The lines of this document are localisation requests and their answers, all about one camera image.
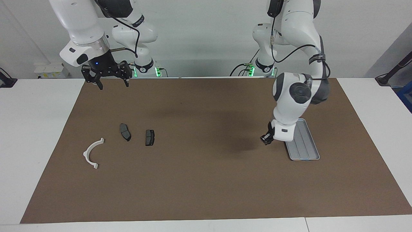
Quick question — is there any silver metal tray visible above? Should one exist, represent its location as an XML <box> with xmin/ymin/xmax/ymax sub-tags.
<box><xmin>285</xmin><ymin>118</ymin><xmax>320</xmax><ymax>161</ymax></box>

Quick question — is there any curved dark brake pad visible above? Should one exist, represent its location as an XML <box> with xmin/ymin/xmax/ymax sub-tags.
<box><xmin>119</xmin><ymin>123</ymin><xmax>131</xmax><ymax>141</ymax></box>

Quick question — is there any white power strip box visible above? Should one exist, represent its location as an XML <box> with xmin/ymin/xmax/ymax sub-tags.
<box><xmin>34</xmin><ymin>63</ymin><xmax>71</xmax><ymax>79</ymax></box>

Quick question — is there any brown table mat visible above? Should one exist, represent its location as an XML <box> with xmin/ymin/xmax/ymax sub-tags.
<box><xmin>20</xmin><ymin>77</ymin><xmax>412</xmax><ymax>224</ymax></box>

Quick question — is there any blue crate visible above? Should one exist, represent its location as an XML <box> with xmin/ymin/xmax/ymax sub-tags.
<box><xmin>397</xmin><ymin>84</ymin><xmax>412</xmax><ymax>113</ymax></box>

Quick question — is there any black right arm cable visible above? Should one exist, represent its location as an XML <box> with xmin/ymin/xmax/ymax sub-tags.
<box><xmin>93</xmin><ymin>0</ymin><xmax>140</xmax><ymax>58</ymax></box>

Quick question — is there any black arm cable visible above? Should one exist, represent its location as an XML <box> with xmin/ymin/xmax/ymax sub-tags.
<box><xmin>93</xmin><ymin>0</ymin><xmax>140</xmax><ymax>58</ymax></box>
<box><xmin>270</xmin><ymin>16</ymin><xmax>331</xmax><ymax>81</ymax></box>

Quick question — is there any white semicircular bracket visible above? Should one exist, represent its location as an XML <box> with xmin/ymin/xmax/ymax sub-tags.
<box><xmin>83</xmin><ymin>138</ymin><xmax>105</xmax><ymax>169</ymax></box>

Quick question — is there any black left base cable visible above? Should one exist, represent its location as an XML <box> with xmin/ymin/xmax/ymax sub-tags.
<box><xmin>229</xmin><ymin>48</ymin><xmax>261</xmax><ymax>77</ymax></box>

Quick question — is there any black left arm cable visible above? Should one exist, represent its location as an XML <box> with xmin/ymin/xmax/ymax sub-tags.
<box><xmin>270</xmin><ymin>16</ymin><xmax>331</xmax><ymax>81</ymax></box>

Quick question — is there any black clamp mount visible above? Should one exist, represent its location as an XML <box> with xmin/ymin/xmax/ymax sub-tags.
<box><xmin>0</xmin><ymin>68</ymin><xmax>17</xmax><ymax>88</ymax></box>

